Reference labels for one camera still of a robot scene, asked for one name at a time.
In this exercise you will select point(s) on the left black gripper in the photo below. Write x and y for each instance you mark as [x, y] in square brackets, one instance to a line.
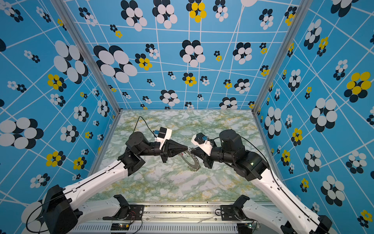
[169, 149]

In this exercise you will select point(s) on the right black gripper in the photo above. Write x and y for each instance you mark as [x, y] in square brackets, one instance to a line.
[207, 159]

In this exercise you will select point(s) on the metal keyring disc with rings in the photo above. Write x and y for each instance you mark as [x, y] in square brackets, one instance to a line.
[191, 160]

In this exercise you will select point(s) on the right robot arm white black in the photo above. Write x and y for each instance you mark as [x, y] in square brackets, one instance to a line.
[293, 216]

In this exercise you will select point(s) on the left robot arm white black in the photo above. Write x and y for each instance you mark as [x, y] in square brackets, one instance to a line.
[65, 208]

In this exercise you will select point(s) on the right green circuit board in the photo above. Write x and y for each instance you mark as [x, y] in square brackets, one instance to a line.
[245, 228]

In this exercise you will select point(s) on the green circuit board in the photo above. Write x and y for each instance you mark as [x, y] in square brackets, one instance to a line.
[245, 228]
[120, 227]

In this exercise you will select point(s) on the left green circuit board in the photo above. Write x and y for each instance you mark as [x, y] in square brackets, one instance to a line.
[120, 227]

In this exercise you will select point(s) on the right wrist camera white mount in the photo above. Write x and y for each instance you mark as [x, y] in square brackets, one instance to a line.
[203, 142]

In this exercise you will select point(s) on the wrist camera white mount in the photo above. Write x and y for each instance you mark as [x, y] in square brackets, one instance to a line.
[203, 142]
[162, 135]

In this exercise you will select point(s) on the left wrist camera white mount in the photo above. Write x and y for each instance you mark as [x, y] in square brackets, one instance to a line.
[162, 135]

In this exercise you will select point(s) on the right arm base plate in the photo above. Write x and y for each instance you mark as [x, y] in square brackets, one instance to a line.
[231, 213]

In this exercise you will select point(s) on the aluminium front rail frame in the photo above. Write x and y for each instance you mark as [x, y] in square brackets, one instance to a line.
[176, 218]

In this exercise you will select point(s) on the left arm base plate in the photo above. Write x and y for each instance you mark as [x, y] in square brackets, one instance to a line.
[130, 213]

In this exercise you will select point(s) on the right aluminium corner post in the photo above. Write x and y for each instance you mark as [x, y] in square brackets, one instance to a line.
[289, 37]

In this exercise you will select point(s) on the aluminium corner post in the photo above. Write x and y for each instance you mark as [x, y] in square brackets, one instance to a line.
[289, 37]
[76, 35]

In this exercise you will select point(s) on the left aluminium corner post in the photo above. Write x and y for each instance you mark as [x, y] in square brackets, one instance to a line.
[76, 35]

